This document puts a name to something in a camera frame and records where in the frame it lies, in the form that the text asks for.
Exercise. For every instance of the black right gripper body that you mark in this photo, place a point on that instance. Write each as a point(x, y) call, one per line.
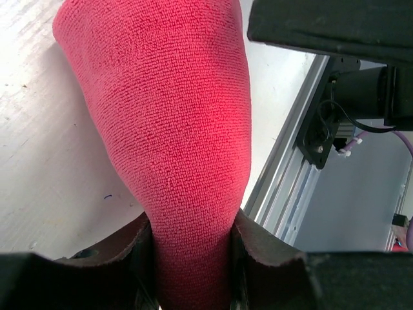
point(379, 31)

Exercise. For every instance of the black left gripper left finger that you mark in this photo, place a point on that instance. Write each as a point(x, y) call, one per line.
point(115, 273)

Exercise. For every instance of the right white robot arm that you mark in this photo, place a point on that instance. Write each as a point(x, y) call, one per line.
point(383, 92)

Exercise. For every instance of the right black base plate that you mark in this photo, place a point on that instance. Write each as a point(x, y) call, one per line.
point(319, 127)

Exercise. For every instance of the aluminium mounting rail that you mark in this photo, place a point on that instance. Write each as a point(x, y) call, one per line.
point(281, 195)

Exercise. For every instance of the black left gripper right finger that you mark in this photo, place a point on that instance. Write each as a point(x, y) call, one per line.
point(267, 273)

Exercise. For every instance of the pink towel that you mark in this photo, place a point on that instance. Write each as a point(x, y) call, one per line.
point(167, 87)

